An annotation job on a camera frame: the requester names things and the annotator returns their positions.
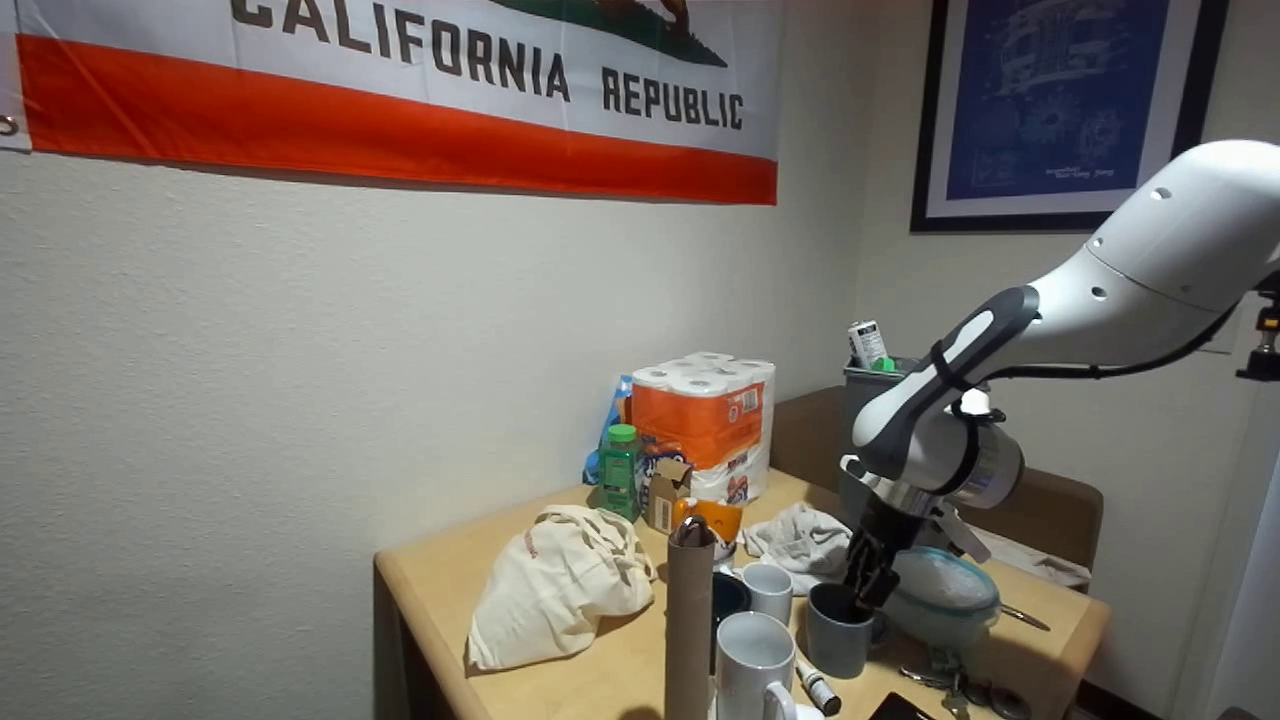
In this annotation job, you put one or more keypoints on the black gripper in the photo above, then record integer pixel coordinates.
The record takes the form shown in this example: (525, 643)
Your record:
(886, 540)

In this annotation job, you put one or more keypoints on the grey mug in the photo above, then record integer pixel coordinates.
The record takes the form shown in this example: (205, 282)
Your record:
(834, 644)

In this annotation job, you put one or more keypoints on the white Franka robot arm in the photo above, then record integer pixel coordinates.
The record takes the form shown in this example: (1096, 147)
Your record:
(1173, 253)

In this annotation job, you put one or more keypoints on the small white mug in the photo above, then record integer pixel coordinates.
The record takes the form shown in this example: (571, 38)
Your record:
(770, 598)

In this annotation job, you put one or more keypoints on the dark blue mug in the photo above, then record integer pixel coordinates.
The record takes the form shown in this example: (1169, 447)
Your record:
(730, 601)

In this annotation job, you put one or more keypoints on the large plain white mug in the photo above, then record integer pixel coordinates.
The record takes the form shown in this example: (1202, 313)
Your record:
(748, 682)

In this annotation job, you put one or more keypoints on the clear glass bowl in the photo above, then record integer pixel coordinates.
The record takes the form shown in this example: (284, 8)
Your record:
(944, 601)

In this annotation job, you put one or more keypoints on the white crumpled cloth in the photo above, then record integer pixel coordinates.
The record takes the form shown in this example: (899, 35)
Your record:
(807, 540)

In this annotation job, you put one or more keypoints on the white lip balm stick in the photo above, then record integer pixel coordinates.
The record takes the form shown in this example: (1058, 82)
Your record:
(816, 688)

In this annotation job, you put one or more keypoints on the black phone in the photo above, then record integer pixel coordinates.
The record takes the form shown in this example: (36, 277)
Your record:
(899, 710)

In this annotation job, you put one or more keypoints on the key bunch with teal tag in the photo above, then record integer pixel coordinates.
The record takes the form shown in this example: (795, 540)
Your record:
(982, 699)

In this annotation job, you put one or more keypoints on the dark pen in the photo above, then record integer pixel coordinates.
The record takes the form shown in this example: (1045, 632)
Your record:
(1027, 616)

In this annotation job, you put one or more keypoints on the cardboard tube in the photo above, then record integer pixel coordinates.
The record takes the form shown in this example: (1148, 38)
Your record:
(689, 624)

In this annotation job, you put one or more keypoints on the brown wooden bench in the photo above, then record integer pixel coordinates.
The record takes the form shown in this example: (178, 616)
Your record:
(1054, 514)

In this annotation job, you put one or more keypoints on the grey plastic bin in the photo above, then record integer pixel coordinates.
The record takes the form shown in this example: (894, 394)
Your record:
(864, 381)

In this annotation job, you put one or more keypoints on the orange toilet paper pack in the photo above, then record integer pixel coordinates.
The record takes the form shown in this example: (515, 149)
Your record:
(702, 415)

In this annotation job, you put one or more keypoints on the green plastic bottle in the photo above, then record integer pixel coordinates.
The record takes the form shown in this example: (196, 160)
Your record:
(617, 475)

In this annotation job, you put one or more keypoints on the beige cloth bag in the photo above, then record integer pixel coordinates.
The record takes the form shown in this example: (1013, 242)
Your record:
(560, 584)

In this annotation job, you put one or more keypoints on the black framed blue poster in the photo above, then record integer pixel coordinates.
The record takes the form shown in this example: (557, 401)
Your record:
(1054, 94)

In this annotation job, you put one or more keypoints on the California Republic flag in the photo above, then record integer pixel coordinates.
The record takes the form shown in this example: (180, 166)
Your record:
(400, 120)

